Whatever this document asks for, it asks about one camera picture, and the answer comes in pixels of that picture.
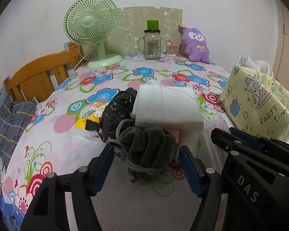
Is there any dark grey drawstring pouch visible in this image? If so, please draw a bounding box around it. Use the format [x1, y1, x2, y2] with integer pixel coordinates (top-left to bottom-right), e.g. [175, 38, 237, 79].
[106, 119, 176, 177]

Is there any black speckled cloth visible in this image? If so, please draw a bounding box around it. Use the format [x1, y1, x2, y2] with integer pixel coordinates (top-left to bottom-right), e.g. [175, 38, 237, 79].
[100, 88, 138, 142]

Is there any yellow cartoon fabric bin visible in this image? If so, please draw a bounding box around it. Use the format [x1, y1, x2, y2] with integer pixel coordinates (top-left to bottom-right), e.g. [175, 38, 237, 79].
[220, 65, 289, 142]

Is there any floral tablecloth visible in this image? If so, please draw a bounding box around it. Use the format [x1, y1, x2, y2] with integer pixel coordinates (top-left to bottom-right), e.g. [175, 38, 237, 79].
[2, 56, 230, 230]

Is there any white standing fan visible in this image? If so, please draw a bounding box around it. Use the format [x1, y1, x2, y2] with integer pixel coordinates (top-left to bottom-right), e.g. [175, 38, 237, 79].
[238, 55, 272, 76]

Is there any purple plush bunny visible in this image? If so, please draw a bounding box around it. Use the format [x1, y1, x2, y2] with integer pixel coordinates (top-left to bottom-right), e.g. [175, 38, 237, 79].
[182, 28, 210, 64]

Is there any grey plaid pillow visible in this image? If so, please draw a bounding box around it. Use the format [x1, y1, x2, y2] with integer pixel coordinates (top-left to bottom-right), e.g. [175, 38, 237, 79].
[0, 95, 37, 167]

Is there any cotton swab jar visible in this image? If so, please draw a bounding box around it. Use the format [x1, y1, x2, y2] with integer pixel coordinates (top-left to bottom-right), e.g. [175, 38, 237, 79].
[166, 41, 182, 57]

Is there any glass mason jar mug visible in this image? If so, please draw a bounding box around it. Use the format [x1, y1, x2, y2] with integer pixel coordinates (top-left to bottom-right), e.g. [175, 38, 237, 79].
[138, 30, 161, 60]

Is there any green cup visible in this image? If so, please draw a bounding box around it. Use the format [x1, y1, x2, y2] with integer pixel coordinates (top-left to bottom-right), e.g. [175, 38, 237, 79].
[147, 20, 159, 30]

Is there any green patterned cardboard panel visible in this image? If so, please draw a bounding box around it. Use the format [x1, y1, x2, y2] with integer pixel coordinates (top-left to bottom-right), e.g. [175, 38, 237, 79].
[105, 6, 183, 56]

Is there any green desk fan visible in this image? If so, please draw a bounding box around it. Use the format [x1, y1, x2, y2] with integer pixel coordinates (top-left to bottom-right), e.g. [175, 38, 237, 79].
[63, 0, 123, 69]

